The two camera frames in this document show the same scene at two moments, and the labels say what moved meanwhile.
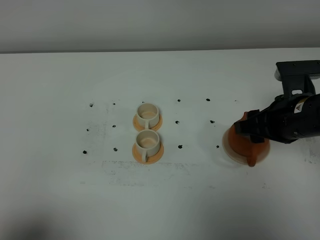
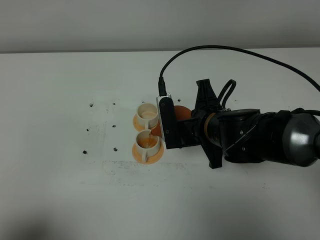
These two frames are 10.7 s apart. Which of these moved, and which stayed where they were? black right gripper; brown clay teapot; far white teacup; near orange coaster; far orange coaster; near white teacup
Moved: brown clay teapot; black right gripper
Stayed: far orange coaster; near white teacup; far white teacup; near orange coaster
